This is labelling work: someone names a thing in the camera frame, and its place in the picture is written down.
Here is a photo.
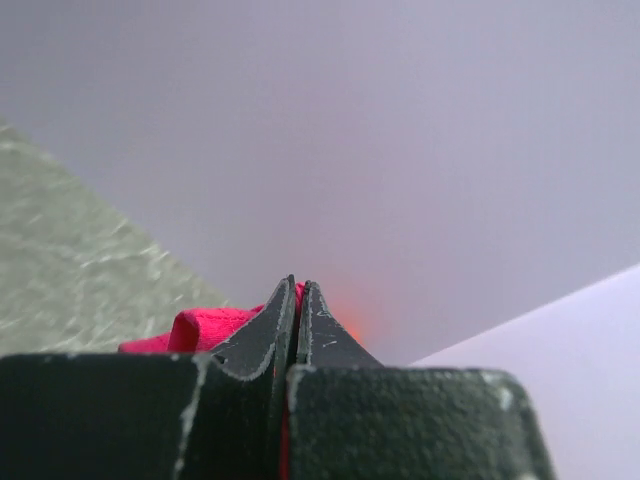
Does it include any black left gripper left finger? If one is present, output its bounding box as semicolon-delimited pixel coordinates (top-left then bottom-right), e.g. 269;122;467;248
1;277;295;479

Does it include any magenta red t shirt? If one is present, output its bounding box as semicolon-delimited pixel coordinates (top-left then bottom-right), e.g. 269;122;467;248
118;277;305;479

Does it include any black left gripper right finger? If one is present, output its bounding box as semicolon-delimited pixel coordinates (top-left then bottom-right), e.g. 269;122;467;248
287;282;555;479

